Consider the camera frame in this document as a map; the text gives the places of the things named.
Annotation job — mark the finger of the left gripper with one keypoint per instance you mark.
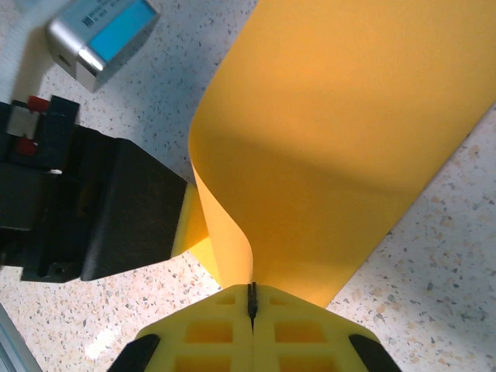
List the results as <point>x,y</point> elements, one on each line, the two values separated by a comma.
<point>135,209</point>

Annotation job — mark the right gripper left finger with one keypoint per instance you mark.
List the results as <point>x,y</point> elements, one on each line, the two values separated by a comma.
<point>209,341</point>

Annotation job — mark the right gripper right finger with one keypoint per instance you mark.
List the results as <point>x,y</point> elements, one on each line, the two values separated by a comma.
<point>302,341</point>

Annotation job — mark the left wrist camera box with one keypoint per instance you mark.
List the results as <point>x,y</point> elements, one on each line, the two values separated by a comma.
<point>116,31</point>

